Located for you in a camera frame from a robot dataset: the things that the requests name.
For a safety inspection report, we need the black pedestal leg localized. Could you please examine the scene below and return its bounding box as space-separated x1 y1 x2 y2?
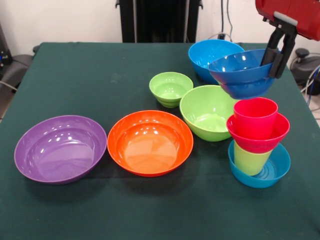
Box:
7 53 35 87
289 48 320 87

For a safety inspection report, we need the small green bowl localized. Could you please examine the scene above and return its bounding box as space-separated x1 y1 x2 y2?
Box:
148 71 194 109

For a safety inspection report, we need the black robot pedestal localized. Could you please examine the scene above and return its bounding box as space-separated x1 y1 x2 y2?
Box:
115 0 204 43

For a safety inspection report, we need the black wall cable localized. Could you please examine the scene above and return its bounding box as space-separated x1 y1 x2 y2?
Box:
221 0 233 42

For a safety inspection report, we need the purple bowl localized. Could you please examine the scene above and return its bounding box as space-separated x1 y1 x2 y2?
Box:
13 114 108 185

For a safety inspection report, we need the light blue ribbed bowl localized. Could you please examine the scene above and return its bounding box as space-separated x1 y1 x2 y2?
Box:
227 139 292 189

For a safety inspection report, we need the large blue bowl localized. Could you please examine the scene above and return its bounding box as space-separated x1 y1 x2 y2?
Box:
187 39 246 85

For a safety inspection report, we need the pink bowl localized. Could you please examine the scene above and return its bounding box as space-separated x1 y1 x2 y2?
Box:
226 112 291 154

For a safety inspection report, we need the black equipment case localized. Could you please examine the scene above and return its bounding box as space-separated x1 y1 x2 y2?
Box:
0 22 13 73

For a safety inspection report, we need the pink cup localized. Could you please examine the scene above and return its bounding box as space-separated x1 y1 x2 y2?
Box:
233 96 279 141

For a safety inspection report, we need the orange bowl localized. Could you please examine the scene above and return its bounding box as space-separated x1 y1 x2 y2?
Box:
106 109 195 178

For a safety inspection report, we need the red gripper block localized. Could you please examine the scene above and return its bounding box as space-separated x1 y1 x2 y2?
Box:
254 0 320 79

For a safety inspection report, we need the green cup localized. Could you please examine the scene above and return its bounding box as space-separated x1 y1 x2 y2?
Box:
233 143 273 177

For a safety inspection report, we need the dark green tablecloth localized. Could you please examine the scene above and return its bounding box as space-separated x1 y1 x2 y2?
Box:
0 41 320 240

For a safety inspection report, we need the small dark blue bowl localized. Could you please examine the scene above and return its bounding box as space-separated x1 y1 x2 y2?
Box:
207 48 276 100

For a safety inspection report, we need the large green bowl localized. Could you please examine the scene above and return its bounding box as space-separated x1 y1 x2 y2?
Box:
179 85 238 143

